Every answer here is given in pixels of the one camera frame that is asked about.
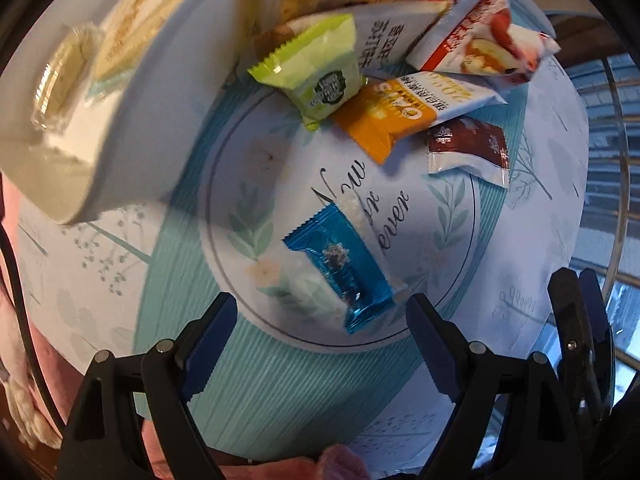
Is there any brown and white snack packet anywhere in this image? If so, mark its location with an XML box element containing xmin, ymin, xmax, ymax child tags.
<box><xmin>426</xmin><ymin>116</ymin><xmax>511</xmax><ymax>189</ymax></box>

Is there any white plastic bin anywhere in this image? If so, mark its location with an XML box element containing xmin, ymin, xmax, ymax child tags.
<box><xmin>0</xmin><ymin>0</ymin><xmax>266</xmax><ymax>226</ymax></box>

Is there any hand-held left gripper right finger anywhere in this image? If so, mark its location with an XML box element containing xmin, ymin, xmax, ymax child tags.
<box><xmin>405</xmin><ymin>294</ymin><xmax>586</xmax><ymax>480</ymax></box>

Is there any green snack packet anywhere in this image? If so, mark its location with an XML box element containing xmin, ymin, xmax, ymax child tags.
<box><xmin>247</xmin><ymin>14</ymin><xmax>370</xmax><ymax>132</ymax></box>

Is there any white packet with black text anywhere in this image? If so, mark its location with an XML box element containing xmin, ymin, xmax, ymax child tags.
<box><xmin>285</xmin><ymin>0</ymin><xmax>451</xmax><ymax>68</ymax></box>

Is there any blue snack packet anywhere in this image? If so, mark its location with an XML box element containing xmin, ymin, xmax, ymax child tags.
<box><xmin>282</xmin><ymin>204</ymin><xmax>393</xmax><ymax>335</ymax></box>

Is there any clear wrapped pastry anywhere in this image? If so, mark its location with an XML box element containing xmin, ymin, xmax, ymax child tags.
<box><xmin>27</xmin><ymin>22</ymin><xmax>101</xmax><ymax>131</ymax></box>

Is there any red and white fruit packet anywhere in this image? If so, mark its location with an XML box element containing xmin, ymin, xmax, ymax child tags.
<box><xmin>405</xmin><ymin>0</ymin><xmax>562</xmax><ymax>83</ymax></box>

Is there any cream biscuit packet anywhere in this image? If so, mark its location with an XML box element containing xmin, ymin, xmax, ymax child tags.
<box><xmin>92</xmin><ymin>0</ymin><xmax>211</xmax><ymax>81</ymax></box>

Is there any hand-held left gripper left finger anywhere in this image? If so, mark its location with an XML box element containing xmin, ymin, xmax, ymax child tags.
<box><xmin>56</xmin><ymin>292</ymin><xmax>238</xmax><ymax>480</ymax></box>

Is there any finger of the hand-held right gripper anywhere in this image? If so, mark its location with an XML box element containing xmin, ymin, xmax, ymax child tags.
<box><xmin>547</xmin><ymin>267</ymin><xmax>601</xmax><ymax>421</ymax></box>
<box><xmin>580</xmin><ymin>269</ymin><xmax>615</xmax><ymax>411</ymax></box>

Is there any teal leaf print tablecloth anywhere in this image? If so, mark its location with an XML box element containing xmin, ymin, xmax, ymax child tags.
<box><xmin>15</xmin><ymin>0</ymin><xmax>591</xmax><ymax>480</ymax></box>

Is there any orange and white snack packet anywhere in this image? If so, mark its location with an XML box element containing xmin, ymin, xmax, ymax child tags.
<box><xmin>332</xmin><ymin>71</ymin><xmax>508</xmax><ymax>166</ymax></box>

